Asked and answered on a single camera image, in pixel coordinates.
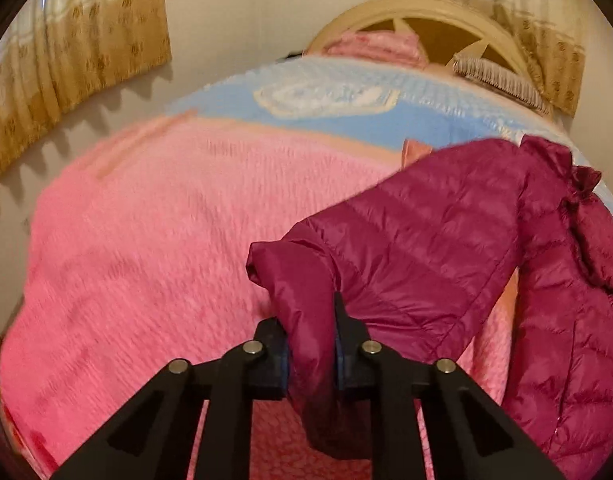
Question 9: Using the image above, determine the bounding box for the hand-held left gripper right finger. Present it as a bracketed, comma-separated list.
[333, 292, 567, 480]

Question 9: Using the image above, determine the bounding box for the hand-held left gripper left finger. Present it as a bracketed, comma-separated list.
[50, 317, 291, 480]

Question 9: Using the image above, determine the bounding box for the magenta puffer jacket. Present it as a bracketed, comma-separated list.
[246, 136, 613, 480]

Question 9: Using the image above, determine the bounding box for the pink and blue bedspread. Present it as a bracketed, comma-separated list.
[0, 52, 612, 480]

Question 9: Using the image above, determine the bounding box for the folded pink floral quilt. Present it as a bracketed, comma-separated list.
[323, 30, 428, 69]

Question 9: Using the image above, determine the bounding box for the striped pillow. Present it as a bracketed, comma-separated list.
[451, 55, 553, 114]

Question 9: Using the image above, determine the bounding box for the cream arched headboard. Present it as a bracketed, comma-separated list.
[306, 0, 537, 92]

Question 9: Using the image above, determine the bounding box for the beige patterned curtain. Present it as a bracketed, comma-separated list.
[403, 0, 587, 117]
[0, 0, 173, 187]

